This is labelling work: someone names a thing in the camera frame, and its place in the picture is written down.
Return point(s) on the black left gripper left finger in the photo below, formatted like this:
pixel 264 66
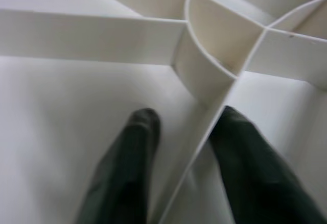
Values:
pixel 127 170

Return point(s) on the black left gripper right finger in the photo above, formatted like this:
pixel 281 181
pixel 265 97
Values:
pixel 255 178

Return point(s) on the white plastic children table top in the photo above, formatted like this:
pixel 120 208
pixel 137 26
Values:
pixel 76 35

